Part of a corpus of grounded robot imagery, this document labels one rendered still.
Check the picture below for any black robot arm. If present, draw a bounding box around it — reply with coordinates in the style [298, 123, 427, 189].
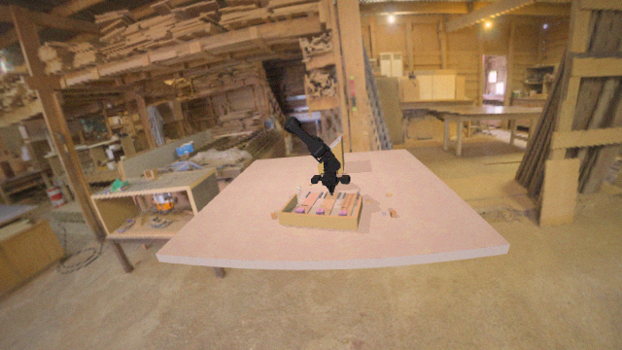
[283, 116, 340, 186]

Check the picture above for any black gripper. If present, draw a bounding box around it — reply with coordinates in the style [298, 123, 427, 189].
[311, 167, 351, 193]

